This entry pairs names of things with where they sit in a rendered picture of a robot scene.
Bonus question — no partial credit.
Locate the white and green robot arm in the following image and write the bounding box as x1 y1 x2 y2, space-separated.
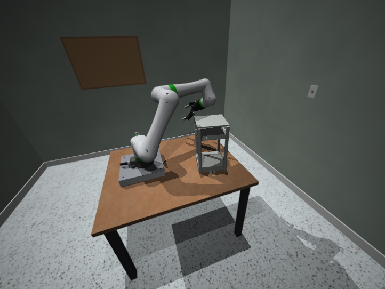
120 79 216 168

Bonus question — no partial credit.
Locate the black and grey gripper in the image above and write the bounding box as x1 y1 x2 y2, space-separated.
182 102 198 121

